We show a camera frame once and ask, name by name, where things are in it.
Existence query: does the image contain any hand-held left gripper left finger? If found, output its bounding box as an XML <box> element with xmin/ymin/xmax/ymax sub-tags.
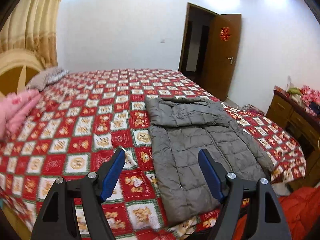
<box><xmin>31</xmin><ymin>148</ymin><xmax>126</xmax><ymax>240</ymax></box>

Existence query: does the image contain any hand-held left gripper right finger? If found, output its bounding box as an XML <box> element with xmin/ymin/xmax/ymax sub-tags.
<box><xmin>198</xmin><ymin>149</ymin><xmax>292</xmax><ymax>240</ymax></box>

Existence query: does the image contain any grey puffer jacket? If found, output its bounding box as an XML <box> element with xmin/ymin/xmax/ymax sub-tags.
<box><xmin>145</xmin><ymin>96</ymin><xmax>275</xmax><ymax>227</ymax></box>

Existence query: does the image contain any magenta clothes pile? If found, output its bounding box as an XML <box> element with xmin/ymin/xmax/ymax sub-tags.
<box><xmin>240</xmin><ymin>104</ymin><xmax>265</xmax><ymax>115</ymax></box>

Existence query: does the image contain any red bear print bedsheet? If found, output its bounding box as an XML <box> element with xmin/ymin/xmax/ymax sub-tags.
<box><xmin>0</xmin><ymin>67</ymin><xmax>307</xmax><ymax>240</ymax></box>

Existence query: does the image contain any orange quilted garment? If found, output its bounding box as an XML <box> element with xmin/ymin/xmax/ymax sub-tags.
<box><xmin>236</xmin><ymin>186</ymin><xmax>320</xmax><ymax>240</ymax></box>

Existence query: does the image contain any brown wooden dresser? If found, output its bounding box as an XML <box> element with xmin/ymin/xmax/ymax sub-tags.
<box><xmin>265</xmin><ymin>89</ymin><xmax>320</xmax><ymax>178</ymax></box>

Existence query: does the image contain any brown wooden door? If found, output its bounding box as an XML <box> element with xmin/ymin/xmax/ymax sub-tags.
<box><xmin>201</xmin><ymin>14</ymin><xmax>242</xmax><ymax>102</ymax></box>

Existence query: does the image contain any grey checked pillow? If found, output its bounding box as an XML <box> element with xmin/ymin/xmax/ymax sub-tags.
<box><xmin>46</xmin><ymin>68</ymin><xmax>70</xmax><ymax>84</ymax></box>

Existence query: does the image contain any pink folded quilt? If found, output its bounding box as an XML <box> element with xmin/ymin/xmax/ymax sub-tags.
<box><xmin>0</xmin><ymin>89</ymin><xmax>42</xmax><ymax>142</ymax></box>

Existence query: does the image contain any striped pillow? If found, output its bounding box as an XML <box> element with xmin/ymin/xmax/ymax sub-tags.
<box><xmin>26</xmin><ymin>67</ymin><xmax>63</xmax><ymax>90</ymax></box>

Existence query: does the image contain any red white patterned cloth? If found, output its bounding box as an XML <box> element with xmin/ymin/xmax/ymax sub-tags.
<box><xmin>299</xmin><ymin>85</ymin><xmax>320</xmax><ymax>117</ymax></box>

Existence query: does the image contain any red paper door decoration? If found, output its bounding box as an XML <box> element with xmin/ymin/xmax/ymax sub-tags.
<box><xmin>219</xmin><ymin>27</ymin><xmax>230</xmax><ymax>41</ymax></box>

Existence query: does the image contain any beige patterned curtain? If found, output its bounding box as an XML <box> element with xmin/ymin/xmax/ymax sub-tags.
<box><xmin>0</xmin><ymin>0</ymin><xmax>67</xmax><ymax>69</ymax></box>

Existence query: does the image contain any brown wooden door frame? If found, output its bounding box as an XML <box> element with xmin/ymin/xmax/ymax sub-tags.
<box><xmin>178</xmin><ymin>2</ymin><xmax>220</xmax><ymax>80</ymax></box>

